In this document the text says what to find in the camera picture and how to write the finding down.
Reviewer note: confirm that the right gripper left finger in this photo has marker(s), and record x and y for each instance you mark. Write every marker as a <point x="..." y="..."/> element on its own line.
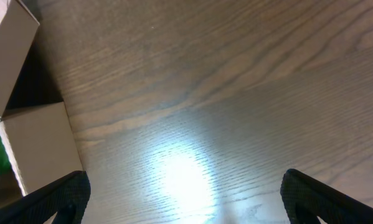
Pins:
<point x="64" y="199"/>

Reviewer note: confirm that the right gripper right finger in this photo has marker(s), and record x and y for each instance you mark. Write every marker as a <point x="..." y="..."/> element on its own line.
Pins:
<point x="307" y="200"/>

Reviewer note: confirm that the brown cardboard box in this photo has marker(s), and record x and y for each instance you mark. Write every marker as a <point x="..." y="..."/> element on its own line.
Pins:
<point x="34" y="126"/>

